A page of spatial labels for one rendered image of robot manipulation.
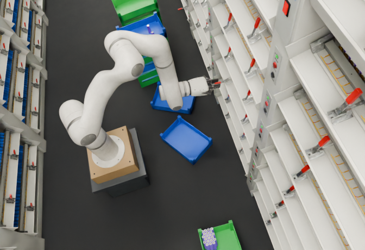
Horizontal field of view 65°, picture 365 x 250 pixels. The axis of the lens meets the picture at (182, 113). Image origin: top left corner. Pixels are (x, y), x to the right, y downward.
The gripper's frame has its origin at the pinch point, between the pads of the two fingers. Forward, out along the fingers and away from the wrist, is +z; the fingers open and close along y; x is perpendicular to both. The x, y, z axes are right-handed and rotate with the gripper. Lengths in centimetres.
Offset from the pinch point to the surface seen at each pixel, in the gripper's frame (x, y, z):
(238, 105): -0.5, 16.6, 7.7
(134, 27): -16, -73, -36
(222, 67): -0.4, -11.1, 7.8
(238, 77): 18.9, 13.2, 5.0
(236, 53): 36.9, 14.0, 0.1
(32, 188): -58, 14, -118
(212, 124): -51, -3, 5
